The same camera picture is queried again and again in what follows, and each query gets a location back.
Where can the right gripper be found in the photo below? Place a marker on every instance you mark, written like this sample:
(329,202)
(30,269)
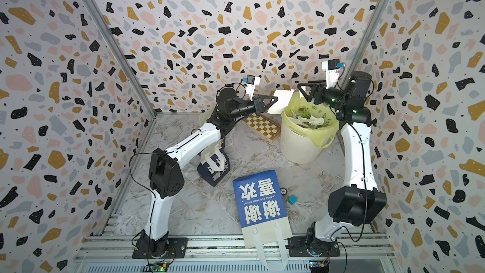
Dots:
(320,91)

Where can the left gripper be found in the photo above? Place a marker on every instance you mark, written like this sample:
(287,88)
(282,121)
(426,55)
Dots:
(259,105)

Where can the white receipt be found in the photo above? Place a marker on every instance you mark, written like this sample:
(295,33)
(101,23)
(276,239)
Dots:
(284,97)

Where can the blue white bag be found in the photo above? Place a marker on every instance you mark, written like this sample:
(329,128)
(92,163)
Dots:
(262,215)
(205,116)

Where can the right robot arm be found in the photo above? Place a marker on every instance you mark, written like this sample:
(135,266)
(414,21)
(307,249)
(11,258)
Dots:
(359,200)

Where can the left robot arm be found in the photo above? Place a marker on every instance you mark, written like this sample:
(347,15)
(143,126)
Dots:
(165,172)

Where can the wooden chess board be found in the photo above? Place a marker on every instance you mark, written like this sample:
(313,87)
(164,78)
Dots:
(262,126)

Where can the yellow-green bin liner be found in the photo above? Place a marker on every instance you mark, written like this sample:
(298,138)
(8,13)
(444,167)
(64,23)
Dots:
(314,122)

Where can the white trash bin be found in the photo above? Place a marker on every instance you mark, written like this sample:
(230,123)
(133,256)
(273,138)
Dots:
(297,149)

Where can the front navy bag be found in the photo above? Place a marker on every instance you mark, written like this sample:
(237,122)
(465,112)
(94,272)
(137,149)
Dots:
(214,164)

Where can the small teal block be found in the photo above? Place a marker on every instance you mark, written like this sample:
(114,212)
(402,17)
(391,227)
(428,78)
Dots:
(292,200)

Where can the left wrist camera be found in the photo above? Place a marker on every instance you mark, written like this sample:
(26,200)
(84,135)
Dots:
(250,84)

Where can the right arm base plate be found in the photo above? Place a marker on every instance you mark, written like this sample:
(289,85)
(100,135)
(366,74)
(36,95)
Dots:
(300,246)

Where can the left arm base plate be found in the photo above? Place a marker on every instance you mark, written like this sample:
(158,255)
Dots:
(163,249)

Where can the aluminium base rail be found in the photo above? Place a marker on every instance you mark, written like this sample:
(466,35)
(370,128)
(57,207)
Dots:
(227,253)

